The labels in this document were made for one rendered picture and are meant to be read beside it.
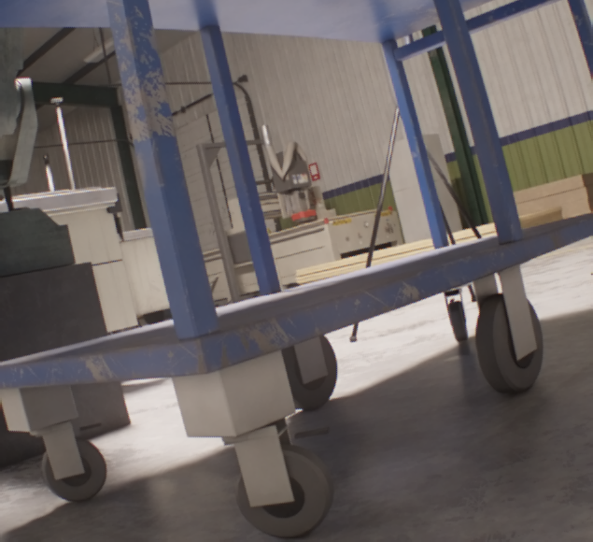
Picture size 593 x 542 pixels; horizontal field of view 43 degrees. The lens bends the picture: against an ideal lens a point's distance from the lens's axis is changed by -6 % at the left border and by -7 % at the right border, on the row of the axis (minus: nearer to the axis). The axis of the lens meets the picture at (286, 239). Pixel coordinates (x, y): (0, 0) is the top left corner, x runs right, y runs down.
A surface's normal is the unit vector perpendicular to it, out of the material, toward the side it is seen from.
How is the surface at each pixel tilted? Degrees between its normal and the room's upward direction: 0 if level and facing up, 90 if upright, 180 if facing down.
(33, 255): 90
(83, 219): 90
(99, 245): 90
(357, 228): 90
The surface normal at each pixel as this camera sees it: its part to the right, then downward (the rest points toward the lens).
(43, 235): 0.75, -0.20
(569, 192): -0.65, 0.13
